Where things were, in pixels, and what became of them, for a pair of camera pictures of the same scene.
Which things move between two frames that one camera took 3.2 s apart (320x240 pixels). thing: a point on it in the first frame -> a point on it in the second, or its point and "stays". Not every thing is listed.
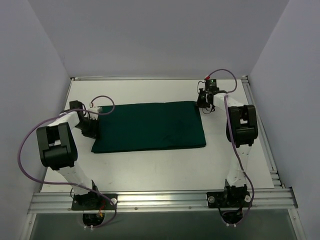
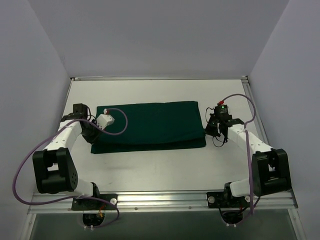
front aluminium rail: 273,200 stays
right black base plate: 228,199 stays
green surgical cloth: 149,126 stays
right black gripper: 203,100 -> 213,127
